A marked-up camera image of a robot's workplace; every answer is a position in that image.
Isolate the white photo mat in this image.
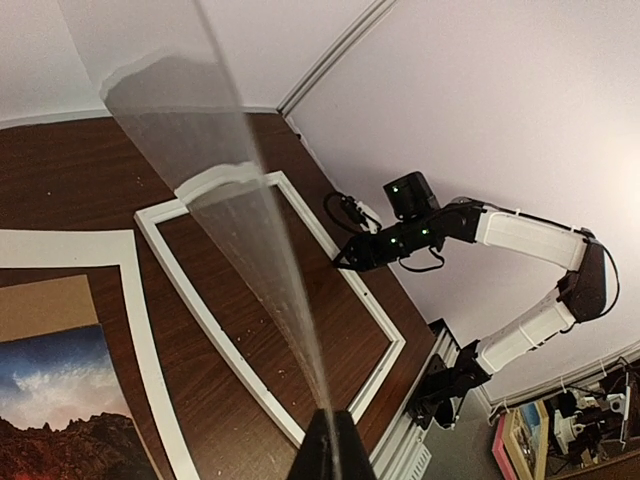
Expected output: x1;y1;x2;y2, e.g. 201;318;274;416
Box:
1;229;199;479

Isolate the aluminium front rail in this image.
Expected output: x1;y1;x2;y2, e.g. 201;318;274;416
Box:
370;319;460;479

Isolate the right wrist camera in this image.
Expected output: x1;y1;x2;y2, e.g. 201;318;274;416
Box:
383;171;440;221

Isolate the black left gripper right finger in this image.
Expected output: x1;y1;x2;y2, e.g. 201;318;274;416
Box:
334;411;376;480

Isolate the landscape photo print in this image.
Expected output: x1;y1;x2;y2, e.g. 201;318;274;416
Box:
1;325;158;479

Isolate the white picture frame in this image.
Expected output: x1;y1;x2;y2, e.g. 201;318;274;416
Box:
134;171;406;447

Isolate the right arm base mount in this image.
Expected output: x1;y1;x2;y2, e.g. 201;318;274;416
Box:
405;340;492;430

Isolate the brown cardboard backing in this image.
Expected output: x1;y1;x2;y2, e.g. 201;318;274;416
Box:
0;275;99;342

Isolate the pink framed picture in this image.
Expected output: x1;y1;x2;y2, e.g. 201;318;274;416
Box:
492;400;550;480

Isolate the clear acrylic sheet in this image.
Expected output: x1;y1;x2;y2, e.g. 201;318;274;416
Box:
60;1;331;409

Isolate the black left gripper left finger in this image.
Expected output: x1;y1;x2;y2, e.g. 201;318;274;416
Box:
290;410;334;480

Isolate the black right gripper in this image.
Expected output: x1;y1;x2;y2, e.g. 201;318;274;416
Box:
332;222;445;273

